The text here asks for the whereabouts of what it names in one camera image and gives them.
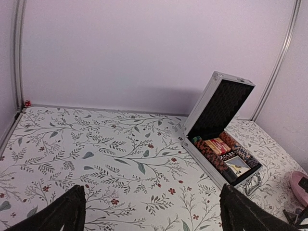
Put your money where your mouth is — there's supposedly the orange chip row left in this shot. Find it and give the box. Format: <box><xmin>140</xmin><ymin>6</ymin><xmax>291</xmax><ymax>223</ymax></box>
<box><xmin>192</xmin><ymin>136</ymin><xmax>229</xmax><ymax>174</ymax></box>

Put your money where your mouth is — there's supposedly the orange chip row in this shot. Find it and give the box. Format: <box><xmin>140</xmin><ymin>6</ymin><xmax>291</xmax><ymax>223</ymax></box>
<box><xmin>219</xmin><ymin>131</ymin><xmax>259</xmax><ymax>168</ymax></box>
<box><xmin>192</xmin><ymin>136</ymin><xmax>229</xmax><ymax>174</ymax></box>

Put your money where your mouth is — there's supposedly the playing card deck red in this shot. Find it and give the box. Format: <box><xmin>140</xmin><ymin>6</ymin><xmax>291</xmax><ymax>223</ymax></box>
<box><xmin>205</xmin><ymin>138</ymin><xmax>231</xmax><ymax>155</ymax></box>

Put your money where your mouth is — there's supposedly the orange chip row right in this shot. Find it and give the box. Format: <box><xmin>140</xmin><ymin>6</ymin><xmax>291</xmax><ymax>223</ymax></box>
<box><xmin>219</xmin><ymin>131</ymin><xmax>259</xmax><ymax>168</ymax></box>

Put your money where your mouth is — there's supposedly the small red die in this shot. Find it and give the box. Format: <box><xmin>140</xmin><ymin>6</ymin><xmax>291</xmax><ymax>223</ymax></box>
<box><xmin>25</xmin><ymin>100</ymin><xmax>31</xmax><ymax>107</ymax></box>

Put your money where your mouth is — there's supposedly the aluminium poker case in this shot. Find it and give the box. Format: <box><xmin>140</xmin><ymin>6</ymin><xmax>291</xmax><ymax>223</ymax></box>
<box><xmin>183</xmin><ymin>71</ymin><xmax>262</xmax><ymax>196</ymax></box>

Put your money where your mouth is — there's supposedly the blue booklet card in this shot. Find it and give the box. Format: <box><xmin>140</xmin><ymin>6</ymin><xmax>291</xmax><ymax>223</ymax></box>
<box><xmin>224</xmin><ymin>156</ymin><xmax>251</xmax><ymax>177</ymax></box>

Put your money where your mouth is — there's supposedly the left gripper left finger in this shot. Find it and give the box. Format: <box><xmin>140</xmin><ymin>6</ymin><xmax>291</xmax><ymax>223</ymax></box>
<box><xmin>7</xmin><ymin>185</ymin><xmax>86</xmax><ymax>231</ymax></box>

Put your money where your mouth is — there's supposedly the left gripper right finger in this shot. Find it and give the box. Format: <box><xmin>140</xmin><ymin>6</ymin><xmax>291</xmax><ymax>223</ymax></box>
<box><xmin>220</xmin><ymin>184</ymin><xmax>298</xmax><ymax>231</ymax></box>

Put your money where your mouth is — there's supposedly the pink plate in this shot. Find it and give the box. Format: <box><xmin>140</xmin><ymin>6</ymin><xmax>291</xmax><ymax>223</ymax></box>
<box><xmin>290</xmin><ymin>171</ymin><xmax>308</xmax><ymax>207</ymax></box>

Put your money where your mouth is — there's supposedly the floral table mat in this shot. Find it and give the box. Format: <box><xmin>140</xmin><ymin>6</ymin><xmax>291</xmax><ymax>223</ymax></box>
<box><xmin>0</xmin><ymin>107</ymin><xmax>221</xmax><ymax>231</ymax></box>

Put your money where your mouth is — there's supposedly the black chip stack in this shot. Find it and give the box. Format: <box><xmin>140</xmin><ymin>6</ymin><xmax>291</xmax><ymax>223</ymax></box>
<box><xmin>221</xmin><ymin>168</ymin><xmax>238</xmax><ymax>184</ymax></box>

